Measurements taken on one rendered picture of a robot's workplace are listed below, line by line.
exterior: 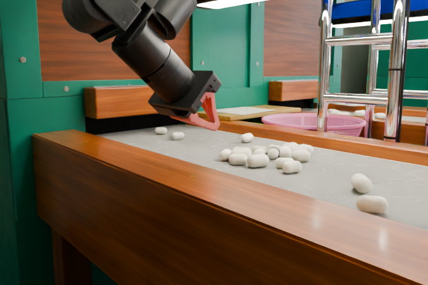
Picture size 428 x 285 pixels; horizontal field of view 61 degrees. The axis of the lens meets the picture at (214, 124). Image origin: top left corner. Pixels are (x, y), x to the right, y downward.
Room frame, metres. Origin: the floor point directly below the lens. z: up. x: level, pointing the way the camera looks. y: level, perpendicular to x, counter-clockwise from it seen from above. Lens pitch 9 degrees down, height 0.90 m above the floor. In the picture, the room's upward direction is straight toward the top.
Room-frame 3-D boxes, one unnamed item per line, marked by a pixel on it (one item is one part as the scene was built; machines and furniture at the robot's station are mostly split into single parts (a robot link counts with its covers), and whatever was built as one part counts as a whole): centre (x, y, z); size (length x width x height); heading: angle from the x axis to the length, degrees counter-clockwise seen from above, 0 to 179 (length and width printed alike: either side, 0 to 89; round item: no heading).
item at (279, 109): (1.12, -0.11, 0.77); 0.33 x 0.15 x 0.01; 133
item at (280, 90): (1.39, -0.32, 0.83); 0.30 x 0.06 x 0.07; 133
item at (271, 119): (0.97, -0.26, 0.72); 0.27 x 0.27 x 0.10
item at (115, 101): (0.93, 0.17, 0.83); 0.30 x 0.06 x 0.07; 133
